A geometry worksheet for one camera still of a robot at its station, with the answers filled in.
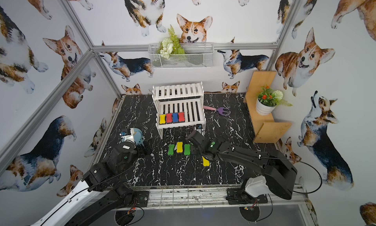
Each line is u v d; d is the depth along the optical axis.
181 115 0.90
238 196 0.73
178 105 0.98
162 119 0.89
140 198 0.74
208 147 0.60
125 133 0.61
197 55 0.93
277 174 0.42
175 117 0.88
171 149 0.90
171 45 0.78
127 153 0.52
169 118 0.88
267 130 0.83
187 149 0.91
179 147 0.92
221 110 1.12
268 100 0.90
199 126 0.74
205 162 0.84
